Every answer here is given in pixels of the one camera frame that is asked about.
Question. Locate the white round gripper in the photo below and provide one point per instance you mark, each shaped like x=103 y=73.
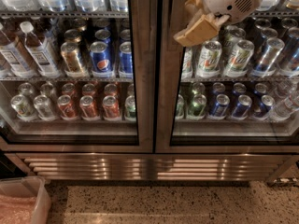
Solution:
x=207 y=25

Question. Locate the glass fridge door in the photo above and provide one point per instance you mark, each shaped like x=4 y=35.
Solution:
x=271 y=126
x=82 y=22

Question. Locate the green can lower right door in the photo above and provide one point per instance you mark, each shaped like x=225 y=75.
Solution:
x=197 y=106

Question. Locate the green can door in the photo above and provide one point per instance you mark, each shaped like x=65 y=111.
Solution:
x=130 y=110
x=197 y=106

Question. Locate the green can lower left door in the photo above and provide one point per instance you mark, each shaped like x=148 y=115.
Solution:
x=130 y=110

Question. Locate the green white 7UP can right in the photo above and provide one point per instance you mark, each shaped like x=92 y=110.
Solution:
x=239 y=58

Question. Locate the blue silver can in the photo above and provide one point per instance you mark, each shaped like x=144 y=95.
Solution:
x=266 y=58

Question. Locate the blue Pepsi can right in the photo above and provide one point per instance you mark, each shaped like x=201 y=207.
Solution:
x=126 y=60

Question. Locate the blue pepsi can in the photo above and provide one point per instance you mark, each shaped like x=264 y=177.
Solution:
x=101 y=59
x=126 y=60

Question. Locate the blue can lower right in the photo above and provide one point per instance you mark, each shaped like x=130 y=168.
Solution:
x=241 y=108

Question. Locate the blue can lower left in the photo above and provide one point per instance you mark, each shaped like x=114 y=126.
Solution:
x=219 y=107

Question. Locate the blue Pepsi can front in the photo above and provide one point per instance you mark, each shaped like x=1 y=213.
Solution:
x=101 y=59

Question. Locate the red soda can right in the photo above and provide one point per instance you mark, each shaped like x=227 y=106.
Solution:
x=111 y=108

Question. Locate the red soda can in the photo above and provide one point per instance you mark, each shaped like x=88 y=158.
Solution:
x=67 y=107
x=89 y=107
x=111 y=108

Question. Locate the gold soda can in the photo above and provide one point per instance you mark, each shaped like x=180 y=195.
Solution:
x=73 y=59

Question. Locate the red soda can middle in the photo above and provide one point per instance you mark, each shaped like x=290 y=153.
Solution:
x=89 y=107

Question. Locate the brown tea bottle white cap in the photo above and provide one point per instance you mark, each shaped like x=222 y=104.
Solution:
x=41 y=50

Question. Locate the red soda can left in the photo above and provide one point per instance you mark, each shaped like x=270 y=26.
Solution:
x=67 y=107

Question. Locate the brown tea bottle left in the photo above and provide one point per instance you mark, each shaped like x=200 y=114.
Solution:
x=15 y=53

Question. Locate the silver can far left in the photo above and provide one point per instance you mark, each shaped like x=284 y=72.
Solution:
x=24 y=107

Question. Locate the clear plastic storage bin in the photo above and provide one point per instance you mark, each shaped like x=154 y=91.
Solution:
x=24 y=200

